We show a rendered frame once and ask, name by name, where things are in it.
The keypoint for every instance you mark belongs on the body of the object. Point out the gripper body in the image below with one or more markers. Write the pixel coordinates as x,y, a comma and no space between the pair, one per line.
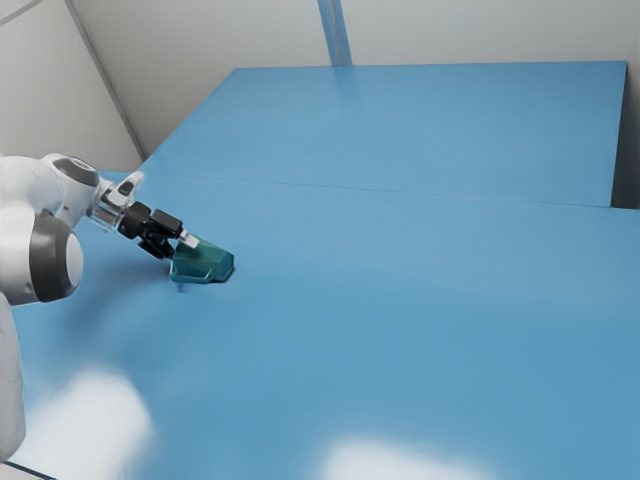
136,218

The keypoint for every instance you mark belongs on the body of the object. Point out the teal faceted mug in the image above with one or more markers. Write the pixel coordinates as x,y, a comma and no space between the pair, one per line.
205,264

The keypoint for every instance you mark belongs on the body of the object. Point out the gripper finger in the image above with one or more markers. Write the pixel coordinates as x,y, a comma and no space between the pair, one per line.
170,224
156,245

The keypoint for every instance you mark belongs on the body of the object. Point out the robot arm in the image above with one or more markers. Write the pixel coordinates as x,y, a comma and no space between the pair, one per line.
35,225

